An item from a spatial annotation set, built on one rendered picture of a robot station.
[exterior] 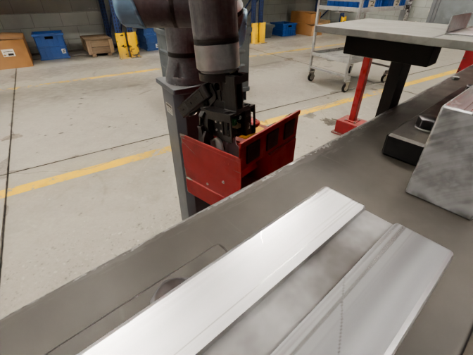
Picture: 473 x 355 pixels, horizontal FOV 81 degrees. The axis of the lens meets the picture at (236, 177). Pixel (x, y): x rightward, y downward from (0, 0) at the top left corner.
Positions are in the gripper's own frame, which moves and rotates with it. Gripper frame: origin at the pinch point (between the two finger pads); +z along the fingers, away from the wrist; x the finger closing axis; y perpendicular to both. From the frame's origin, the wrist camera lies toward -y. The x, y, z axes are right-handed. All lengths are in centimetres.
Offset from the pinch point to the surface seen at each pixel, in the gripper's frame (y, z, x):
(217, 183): 3.4, 0.5, -4.7
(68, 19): -578, -30, 214
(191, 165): -3.7, -1.5, -4.7
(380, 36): 24.7, -24.4, 10.4
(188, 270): 27.1, -14.9, -30.0
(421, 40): 30.1, -24.0, 9.6
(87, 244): -88, 66, -11
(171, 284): 28.1, -16.4, -31.9
